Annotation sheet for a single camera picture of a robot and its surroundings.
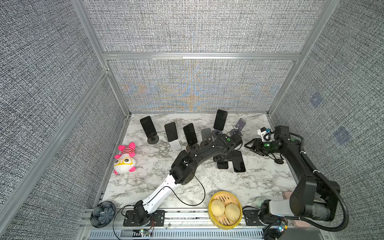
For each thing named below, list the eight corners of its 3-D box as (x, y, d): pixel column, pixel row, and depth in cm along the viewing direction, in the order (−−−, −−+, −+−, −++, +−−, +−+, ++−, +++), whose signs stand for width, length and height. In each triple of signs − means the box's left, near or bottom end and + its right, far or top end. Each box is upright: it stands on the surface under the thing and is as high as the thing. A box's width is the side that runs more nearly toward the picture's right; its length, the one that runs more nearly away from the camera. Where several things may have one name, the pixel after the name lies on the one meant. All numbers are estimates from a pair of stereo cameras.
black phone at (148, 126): (149, 141, 104) (143, 125, 91) (146, 135, 108) (139, 118, 95) (157, 137, 106) (153, 121, 93) (154, 131, 110) (149, 115, 97)
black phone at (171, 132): (169, 144, 103) (166, 130, 90) (167, 139, 106) (164, 124, 93) (178, 141, 104) (176, 127, 92) (176, 136, 107) (174, 121, 95)
